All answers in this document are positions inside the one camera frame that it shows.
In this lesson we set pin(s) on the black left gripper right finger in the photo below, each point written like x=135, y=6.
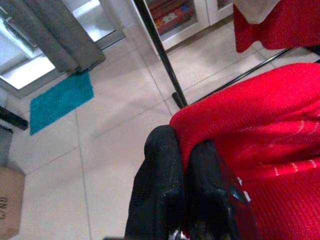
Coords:
x=212, y=200

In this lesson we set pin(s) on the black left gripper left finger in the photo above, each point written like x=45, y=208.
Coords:
x=160, y=187

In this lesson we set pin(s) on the red knit garment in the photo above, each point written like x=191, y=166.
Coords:
x=250, y=112

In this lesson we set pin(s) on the teal floor mat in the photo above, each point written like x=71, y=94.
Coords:
x=60, y=102

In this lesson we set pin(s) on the chrome and black clothes rack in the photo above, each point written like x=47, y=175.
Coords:
x=160, y=50

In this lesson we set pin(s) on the small printed cardboard box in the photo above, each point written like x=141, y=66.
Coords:
x=11, y=205

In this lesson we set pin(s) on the grey flat panel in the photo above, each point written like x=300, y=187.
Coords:
x=5, y=147

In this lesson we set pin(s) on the colourful red box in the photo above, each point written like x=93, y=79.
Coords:
x=172, y=17

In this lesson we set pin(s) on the glass sliding door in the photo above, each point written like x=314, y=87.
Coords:
x=25, y=75

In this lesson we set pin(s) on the white glass-door cabinet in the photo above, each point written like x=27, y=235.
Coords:
x=202, y=12

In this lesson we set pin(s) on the red t-shirt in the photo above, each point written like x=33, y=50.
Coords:
x=287, y=32

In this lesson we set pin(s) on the grey curtain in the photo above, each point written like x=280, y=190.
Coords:
x=57, y=32

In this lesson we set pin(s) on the white grey patterned garment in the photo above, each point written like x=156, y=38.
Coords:
x=257, y=11

